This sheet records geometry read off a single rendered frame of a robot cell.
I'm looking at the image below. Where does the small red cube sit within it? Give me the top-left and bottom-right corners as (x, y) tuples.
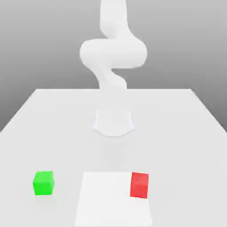
(129, 172), (149, 199)

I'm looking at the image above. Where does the small green cube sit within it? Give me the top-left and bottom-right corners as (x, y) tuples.
(32, 170), (55, 196)

